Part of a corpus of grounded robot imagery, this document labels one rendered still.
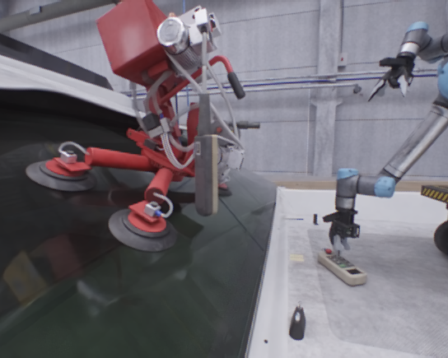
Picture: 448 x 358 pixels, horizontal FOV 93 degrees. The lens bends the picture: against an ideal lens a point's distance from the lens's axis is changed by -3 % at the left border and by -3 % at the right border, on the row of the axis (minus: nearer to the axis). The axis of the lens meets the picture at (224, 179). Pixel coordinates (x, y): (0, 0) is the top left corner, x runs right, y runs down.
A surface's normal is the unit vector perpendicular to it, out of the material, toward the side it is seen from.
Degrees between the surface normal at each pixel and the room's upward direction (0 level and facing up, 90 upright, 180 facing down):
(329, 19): 90
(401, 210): 90
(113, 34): 90
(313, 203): 90
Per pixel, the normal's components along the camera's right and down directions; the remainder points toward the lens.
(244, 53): -0.27, 0.13
